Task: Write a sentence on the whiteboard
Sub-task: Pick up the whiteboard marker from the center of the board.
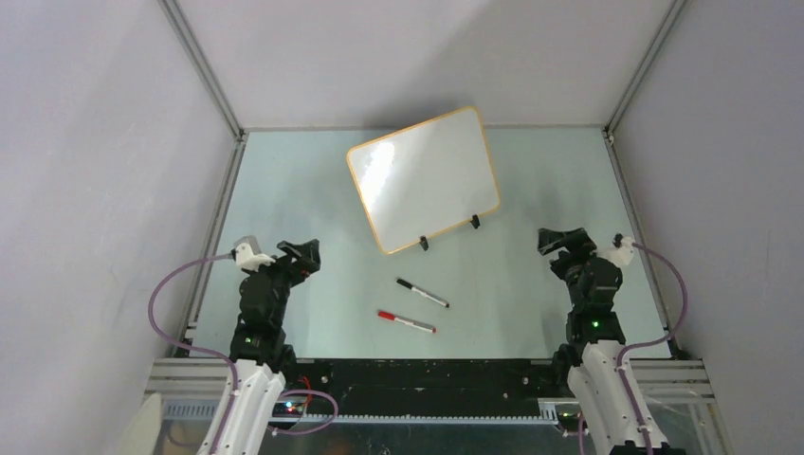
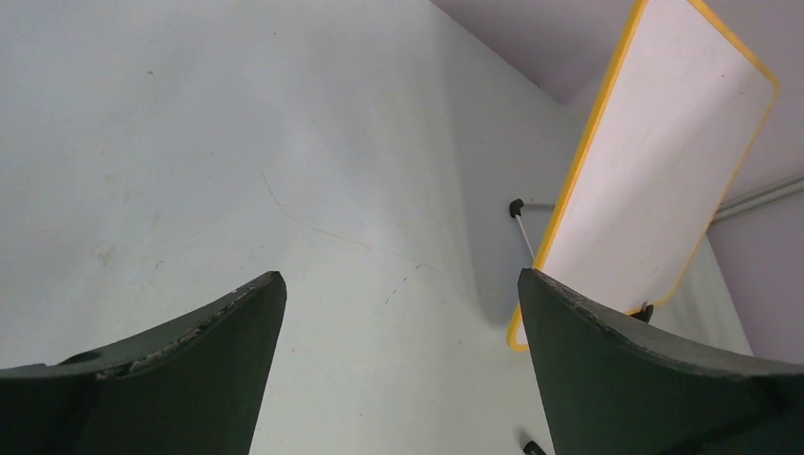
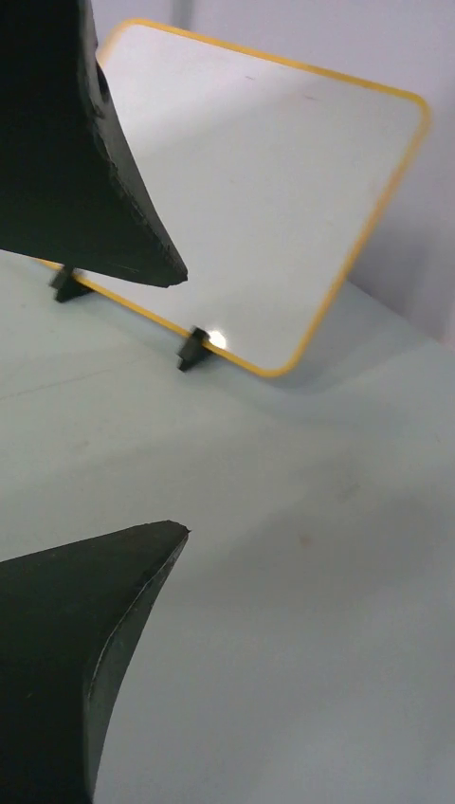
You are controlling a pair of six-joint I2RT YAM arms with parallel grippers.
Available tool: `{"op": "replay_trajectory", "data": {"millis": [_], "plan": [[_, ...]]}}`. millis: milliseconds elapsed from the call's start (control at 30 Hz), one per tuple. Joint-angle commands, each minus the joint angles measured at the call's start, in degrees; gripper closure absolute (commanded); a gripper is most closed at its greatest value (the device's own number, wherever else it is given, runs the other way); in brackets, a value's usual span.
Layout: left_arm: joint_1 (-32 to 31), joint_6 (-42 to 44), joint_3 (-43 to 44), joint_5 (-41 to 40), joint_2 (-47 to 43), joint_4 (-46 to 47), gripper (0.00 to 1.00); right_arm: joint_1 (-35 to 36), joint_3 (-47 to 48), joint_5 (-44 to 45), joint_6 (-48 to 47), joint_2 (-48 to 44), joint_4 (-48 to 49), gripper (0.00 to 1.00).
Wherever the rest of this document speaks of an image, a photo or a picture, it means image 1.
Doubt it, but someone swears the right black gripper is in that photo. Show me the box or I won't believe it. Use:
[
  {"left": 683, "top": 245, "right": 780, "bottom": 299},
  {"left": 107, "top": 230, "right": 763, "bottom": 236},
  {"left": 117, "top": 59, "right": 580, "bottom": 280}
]
[{"left": 537, "top": 227, "right": 597, "bottom": 310}]

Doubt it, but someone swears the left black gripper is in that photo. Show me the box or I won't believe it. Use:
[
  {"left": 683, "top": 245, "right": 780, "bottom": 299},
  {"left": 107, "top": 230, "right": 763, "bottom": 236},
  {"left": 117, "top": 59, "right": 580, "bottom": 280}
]
[{"left": 243, "top": 240, "right": 320, "bottom": 325}]

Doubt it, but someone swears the red marker pen body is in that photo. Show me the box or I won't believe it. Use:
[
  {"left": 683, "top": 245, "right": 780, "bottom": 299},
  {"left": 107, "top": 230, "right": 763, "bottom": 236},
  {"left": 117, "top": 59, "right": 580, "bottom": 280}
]
[{"left": 393, "top": 316, "right": 436, "bottom": 334}]

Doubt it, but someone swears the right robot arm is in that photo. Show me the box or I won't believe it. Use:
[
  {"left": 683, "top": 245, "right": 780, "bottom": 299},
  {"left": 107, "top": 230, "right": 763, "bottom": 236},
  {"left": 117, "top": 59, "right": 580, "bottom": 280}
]
[{"left": 538, "top": 227, "right": 680, "bottom": 454}]

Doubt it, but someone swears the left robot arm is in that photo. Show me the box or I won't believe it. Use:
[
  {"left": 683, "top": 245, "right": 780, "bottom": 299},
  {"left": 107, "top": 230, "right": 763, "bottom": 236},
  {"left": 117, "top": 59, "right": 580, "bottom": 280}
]
[{"left": 198, "top": 236, "right": 320, "bottom": 454}]

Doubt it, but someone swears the yellow-framed whiteboard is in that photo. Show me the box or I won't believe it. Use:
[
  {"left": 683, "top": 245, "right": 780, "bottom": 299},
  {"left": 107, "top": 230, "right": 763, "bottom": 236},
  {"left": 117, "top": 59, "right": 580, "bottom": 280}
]
[{"left": 346, "top": 106, "right": 501, "bottom": 255}]

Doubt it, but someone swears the black capped marker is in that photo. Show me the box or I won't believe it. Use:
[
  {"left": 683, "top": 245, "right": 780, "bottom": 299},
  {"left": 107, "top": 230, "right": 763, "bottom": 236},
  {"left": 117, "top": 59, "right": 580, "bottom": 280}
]
[{"left": 395, "top": 278, "right": 450, "bottom": 308}]

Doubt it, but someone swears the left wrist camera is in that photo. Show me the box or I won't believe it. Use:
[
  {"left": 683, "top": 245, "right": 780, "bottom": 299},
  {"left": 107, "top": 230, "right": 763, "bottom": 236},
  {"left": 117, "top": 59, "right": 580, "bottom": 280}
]
[{"left": 231, "top": 235, "right": 276, "bottom": 272}]

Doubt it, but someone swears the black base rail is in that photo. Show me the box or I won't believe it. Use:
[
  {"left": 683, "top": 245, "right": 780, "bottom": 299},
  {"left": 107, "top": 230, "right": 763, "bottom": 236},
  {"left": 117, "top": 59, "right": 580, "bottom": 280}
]
[{"left": 285, "top": 359, "right": 571, "bottom": 419}]

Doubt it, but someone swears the aluminium frame front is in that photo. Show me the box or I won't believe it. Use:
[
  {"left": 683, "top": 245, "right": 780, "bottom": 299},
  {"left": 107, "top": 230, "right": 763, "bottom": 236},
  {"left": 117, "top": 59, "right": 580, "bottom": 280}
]
[{"left": 146, "top": 357, "right": 715, "bottom": 424}]

